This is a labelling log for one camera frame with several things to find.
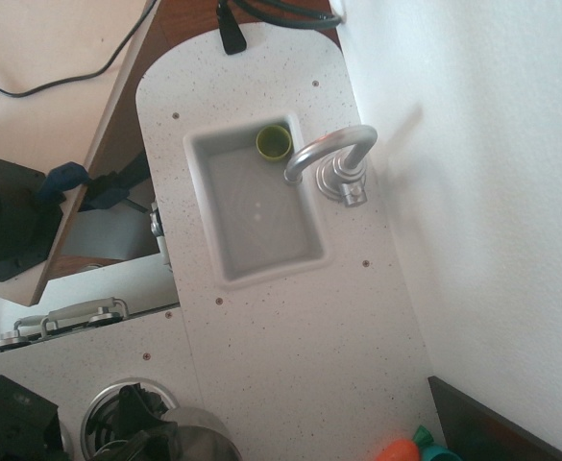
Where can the silver toy faucet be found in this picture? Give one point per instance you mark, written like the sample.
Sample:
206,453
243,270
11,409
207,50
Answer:
341,171

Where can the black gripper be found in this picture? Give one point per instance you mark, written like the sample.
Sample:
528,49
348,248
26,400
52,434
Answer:
30,427

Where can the green plastic cup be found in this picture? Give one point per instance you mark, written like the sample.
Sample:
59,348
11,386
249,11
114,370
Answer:
274,142

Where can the silver stove knob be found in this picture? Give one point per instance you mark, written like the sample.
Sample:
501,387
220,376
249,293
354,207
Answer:
14,339

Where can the white speckled toy kitchen counter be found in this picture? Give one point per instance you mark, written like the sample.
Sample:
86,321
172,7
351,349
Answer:
294,326

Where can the grey oven door handle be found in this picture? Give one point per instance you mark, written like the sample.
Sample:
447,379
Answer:
98,312

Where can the round stove burner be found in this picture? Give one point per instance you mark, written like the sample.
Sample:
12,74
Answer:
99,424

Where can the dark shelf board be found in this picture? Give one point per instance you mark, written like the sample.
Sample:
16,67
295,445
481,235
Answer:
475,432

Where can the black clamp at top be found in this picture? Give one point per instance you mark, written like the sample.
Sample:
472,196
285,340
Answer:
232,38

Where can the grey plastic sink basin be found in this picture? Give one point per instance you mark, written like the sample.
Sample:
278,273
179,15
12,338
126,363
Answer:
257,227

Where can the blue clamp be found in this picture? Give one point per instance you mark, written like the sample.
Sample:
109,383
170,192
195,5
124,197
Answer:
103,192

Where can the orange toy carrot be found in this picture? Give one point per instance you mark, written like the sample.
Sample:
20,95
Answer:
400,450

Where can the teal plastic toy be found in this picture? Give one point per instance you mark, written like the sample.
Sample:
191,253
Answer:
438,453

